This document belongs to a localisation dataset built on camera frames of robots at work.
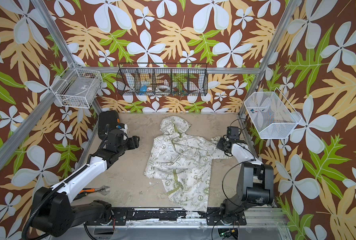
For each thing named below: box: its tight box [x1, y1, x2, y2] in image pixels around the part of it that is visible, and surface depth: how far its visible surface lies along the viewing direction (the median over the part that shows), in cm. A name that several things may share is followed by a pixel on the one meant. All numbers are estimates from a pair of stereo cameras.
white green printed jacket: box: [144, 116, 231, 212], surface depth 89 cm
